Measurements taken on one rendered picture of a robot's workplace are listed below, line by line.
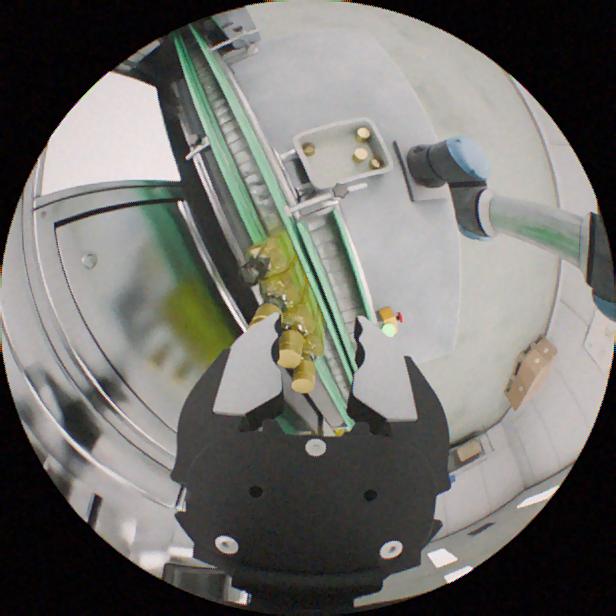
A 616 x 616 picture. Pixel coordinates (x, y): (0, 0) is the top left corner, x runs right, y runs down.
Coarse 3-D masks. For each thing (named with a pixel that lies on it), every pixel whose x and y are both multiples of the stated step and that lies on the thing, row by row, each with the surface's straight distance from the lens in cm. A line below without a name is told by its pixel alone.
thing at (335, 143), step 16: (320, 128) 56; (336, 128) 59; (352, 128) 62; (368, 128) 61; (320, 144) 62; (336, 144) 62; (352, 144) 63; (368, 144) 64; (384, 144) 58; (304, 160) 53; (320, 160) 60; (336, 160) 61; (352, 160) 61; (368, 160) 62; (384, 160) 58; (320, 176) 59; (336, 176) 60; (352, 176) 53
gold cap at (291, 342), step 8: (280, 336) 29; (288, 336) 28; (296, 336) 28; (280, 344) 27; (288, 344) 26; (296, 344) 27; (280, 352) 26; (288, 352) 26; (296, 352) 26; (280, 360) 27; (288, 360) 27; (296, 360) 26
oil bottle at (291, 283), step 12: (300, 264) 41; (276, 276) 31; (288, 276) 30; (300, 276) 37; (264, 288) 30; (276, 288) 29; (288, 288) 29; (300, 288) 34; (288, 300) 30; (300, 300) 32
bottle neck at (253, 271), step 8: (256, 256) 27; (264, 256) 27; (248, 264) 23; (256, 264) 24; (264, 264) 25; (240, 272) 24; (248, 272) 26; (256, 272) 28; (264, 272) 25; (240, 280) 25; (248, 280) 25; (256, 280) 24
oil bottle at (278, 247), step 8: (280, 232) 36; (264, 240) 30; (272, 240) 29; (280, 240) 32; (288, 240) 38; (248, 248) 30; (256, 248) 29; (264, 248) 28; (272, 248) 28; (280, 248) 30; (288, 248) 35; (248, 256) 29; (272, 256) 28; (280, 256) 29; (288, 256) 33; (272, 264) 28; (280, 264) 28; (288, 264) 31; (272, 272) 28; (280, 272) 29
